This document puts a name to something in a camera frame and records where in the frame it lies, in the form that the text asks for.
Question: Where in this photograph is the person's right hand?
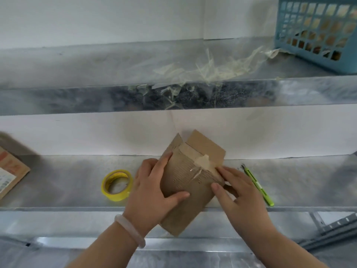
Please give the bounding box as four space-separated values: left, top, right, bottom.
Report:
211 166 277 243

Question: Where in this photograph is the white bangle bracelet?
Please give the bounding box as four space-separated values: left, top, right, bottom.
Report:
114 214 146 249

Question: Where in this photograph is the plain perforated cardboard box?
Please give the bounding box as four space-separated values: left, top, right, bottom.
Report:
159 130 227 237

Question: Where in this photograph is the yellow tape roll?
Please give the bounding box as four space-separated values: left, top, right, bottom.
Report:
101 169 134 202

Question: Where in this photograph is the white-labelled cardboard box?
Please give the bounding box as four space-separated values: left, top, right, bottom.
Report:
0 146 31 200

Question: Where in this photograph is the blue plastic basket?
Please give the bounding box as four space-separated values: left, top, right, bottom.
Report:
274 0 357 75

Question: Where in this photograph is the green utility knife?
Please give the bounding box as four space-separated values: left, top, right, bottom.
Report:
241 163 275 207

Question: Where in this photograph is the person's left hand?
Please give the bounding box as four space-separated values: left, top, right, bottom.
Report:
122 152 190 238

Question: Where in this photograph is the pile of clear tape scraps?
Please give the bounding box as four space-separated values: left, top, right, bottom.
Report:
128 47 282 109

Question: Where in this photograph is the pile of assorted small items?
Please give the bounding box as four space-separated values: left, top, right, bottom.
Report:
284 2 357 60

